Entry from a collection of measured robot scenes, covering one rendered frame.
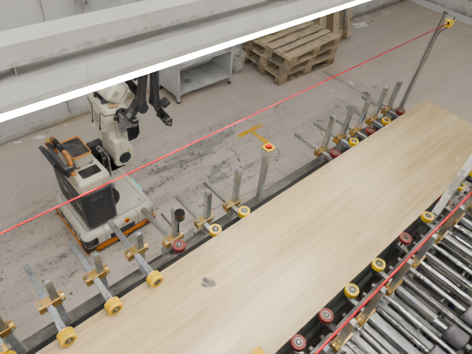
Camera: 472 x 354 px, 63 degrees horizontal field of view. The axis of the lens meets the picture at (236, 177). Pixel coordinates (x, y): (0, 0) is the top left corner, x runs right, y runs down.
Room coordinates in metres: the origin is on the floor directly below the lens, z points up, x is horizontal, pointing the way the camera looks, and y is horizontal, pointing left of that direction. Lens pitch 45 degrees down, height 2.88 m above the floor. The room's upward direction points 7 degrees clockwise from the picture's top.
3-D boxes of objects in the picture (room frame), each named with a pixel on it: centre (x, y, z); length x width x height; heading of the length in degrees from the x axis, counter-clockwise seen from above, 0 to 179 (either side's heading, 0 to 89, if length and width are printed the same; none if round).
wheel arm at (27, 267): (0.88, 0.89, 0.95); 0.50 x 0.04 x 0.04; 47
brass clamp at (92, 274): (1.05, 0.69, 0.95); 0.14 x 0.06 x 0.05; 137
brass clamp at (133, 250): (1.24, 0.52, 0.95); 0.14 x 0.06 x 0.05; 137
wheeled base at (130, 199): (2.15, 1.12, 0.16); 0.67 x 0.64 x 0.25; 137
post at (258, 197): (1.99, -0.19, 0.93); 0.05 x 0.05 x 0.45; 47
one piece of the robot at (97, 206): (2.08, 1.19, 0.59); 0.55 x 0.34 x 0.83; 47
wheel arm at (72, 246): (1.06, 0.72, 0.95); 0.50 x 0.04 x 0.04; 47
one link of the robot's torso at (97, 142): (2.31, 1.06, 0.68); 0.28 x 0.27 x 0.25; 47
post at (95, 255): (1.07, 0.67, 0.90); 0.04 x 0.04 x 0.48; 47
